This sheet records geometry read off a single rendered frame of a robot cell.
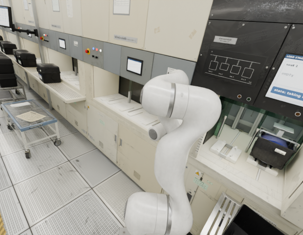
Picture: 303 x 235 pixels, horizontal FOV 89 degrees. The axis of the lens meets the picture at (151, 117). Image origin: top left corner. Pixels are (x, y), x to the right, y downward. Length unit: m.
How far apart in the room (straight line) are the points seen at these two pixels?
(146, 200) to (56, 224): 1.47
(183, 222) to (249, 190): 0.77
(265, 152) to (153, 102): 1.19
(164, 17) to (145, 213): 1.17
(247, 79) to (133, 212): 0.86
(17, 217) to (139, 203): 1.68
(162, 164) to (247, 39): 0.80
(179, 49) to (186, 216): 0.98
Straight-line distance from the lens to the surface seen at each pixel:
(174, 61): 1.18
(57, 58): 3.54
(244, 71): 1.02
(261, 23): 1.03
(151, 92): 0.40
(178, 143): 0.43
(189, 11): 1.18
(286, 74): 1.00
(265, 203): 1.30
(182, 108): 0.40
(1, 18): 3.41
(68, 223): 1.93
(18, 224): 2.08
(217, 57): 1.06
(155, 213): 0.56
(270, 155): 1.47
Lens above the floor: 1.65
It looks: 27 degrees down
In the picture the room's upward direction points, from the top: 9 degrees clockwise
